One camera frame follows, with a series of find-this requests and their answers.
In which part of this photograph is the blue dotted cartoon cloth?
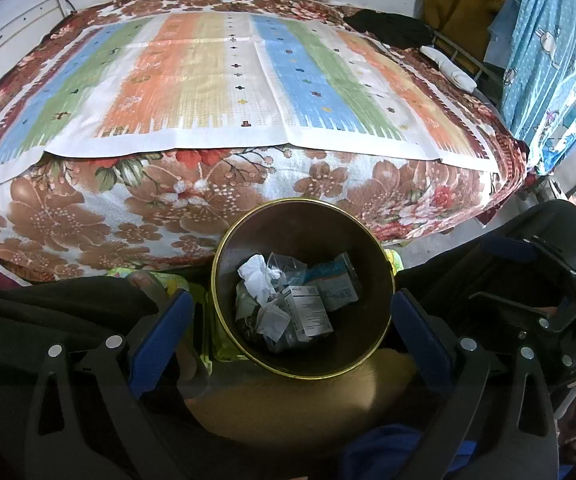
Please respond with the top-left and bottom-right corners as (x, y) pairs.
(485, 0), (576, 173)

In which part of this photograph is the white blue plastic package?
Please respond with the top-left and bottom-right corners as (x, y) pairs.
(313, 254), (363, 312)

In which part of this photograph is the mustard hanging garment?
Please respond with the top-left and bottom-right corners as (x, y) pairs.
(418, 0), (523, 43)

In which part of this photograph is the small white medicine box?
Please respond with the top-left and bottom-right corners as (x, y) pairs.
(280, 285), (335, 345)

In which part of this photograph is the black cloth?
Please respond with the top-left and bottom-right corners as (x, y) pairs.
(343, 9), (436, 50)

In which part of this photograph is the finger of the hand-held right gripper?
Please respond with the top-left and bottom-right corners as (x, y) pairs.
(478, 236), (576, 281)
(470, 290), (561, 333)

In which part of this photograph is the clear plastic bag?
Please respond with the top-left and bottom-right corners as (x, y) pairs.
(267, 254), (309, 286)

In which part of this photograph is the white headboard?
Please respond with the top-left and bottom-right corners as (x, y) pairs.
(0, 0), (76, 83)

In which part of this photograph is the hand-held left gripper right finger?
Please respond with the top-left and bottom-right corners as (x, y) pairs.
(391, 289), (559, 480)

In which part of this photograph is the white rolled cloth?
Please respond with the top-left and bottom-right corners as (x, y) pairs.
(420, 46), (477, 93)

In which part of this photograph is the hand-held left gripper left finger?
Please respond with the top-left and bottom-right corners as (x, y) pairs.
(24, 289), (195, 480)

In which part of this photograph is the bed with striped mat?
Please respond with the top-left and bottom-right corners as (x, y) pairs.
(0, 0), (528, 283)

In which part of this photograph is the striped colourful mat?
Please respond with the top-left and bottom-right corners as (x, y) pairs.
(0, 12), (501, 193)

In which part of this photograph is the brown round bin gold rim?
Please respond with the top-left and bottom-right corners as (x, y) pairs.
(211, 199), (396, 378)

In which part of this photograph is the metal bed rail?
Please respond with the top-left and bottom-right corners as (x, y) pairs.
(430, 30), (503, 106)

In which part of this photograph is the white tissue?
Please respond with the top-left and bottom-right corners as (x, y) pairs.
(258, 305), (291, 351)
(239, 255), (281, 303)

